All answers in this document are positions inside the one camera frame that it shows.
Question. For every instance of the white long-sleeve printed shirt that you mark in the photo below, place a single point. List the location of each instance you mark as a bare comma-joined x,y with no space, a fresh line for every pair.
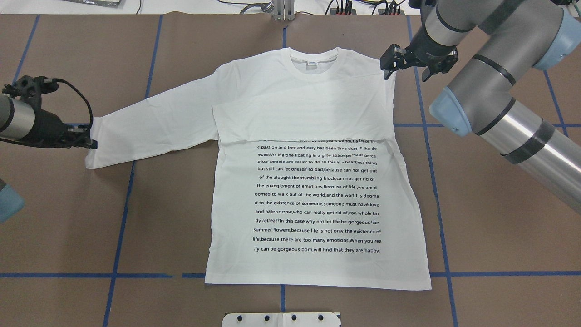
310,184

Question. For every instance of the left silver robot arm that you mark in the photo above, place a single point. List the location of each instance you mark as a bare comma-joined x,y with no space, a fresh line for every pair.
15,123

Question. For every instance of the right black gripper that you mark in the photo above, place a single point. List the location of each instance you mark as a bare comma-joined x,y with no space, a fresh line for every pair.
424,51

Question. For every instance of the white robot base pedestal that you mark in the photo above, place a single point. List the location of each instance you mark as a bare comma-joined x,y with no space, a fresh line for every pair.
283,319

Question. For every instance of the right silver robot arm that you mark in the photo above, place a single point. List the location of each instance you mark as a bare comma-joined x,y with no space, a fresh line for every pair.
523,34

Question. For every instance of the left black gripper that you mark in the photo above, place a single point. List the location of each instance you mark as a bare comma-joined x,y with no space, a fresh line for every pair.
46,127

